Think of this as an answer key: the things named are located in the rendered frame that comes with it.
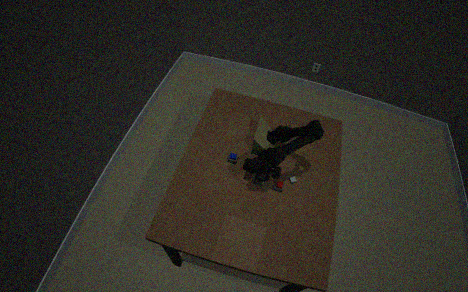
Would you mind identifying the red button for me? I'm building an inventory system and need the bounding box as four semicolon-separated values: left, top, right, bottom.
273;181;284;192

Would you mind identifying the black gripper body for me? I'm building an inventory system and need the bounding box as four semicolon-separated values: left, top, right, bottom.
243;158;281;180

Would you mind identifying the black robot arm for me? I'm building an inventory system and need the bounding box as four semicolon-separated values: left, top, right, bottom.
245;120;324;182

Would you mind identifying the blue button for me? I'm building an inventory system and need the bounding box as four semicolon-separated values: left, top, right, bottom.
228;153;238;164

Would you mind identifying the yellow button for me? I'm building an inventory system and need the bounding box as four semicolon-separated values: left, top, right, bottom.
253;176;263;187

